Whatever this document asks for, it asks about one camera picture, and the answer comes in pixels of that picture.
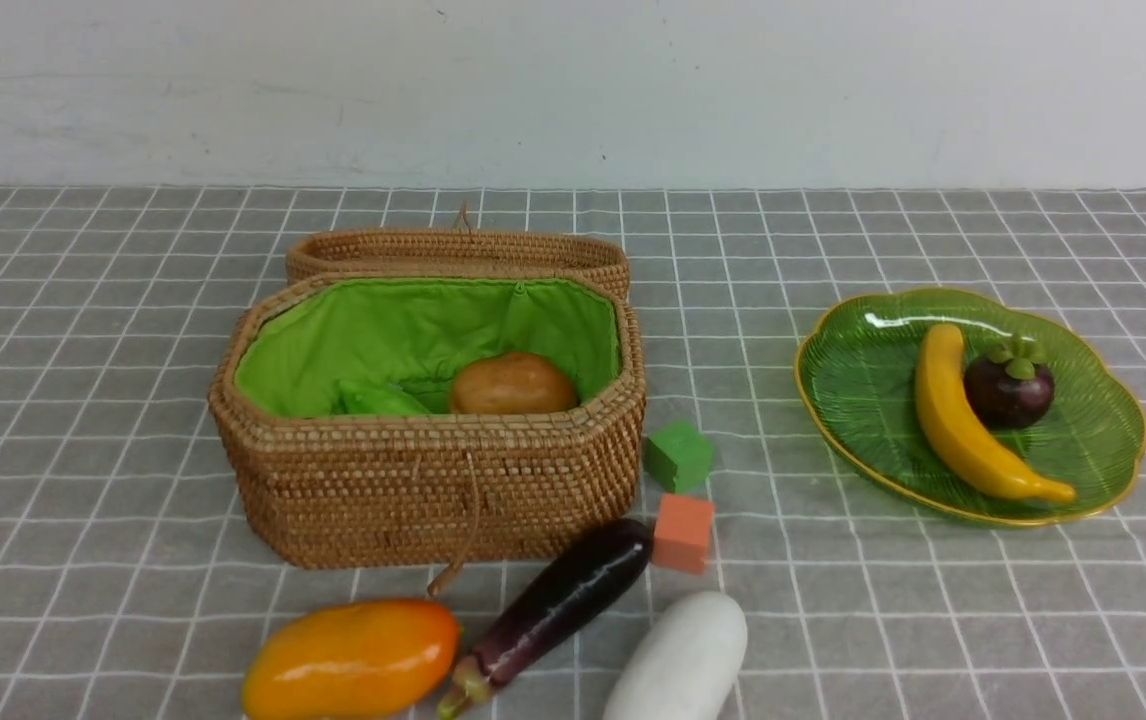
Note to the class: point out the brown potato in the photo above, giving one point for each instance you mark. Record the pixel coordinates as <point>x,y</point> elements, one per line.
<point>515,383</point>

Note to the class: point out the dark purple eggplant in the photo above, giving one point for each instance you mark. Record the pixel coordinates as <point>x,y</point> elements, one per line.
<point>583,581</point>

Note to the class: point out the light green bitter gourd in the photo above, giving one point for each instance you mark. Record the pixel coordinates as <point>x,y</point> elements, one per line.
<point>355,398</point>

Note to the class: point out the white radish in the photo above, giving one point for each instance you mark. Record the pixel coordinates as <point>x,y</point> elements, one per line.
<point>687,665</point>

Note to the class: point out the orange yellow mango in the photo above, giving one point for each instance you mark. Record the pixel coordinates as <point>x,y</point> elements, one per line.
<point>362,660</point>

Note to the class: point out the yellow banana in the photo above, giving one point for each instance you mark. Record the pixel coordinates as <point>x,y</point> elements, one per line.
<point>958,437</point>

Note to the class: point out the dark purple mangosteen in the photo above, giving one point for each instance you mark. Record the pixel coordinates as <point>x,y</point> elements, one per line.
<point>1010,386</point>

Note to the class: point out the green foam cube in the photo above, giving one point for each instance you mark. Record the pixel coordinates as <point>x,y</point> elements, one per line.
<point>678,457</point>

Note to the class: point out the orange foam cube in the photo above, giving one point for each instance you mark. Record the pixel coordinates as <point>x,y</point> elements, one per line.
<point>682,534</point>

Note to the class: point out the woven rattan basket green lining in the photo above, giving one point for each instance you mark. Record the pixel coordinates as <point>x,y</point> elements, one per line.
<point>328,491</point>

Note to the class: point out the green glass leaf plate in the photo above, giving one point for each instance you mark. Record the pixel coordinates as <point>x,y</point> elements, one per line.
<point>854,373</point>

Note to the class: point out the grey checkered tablecloth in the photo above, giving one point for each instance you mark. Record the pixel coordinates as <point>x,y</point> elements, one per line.
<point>132,588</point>

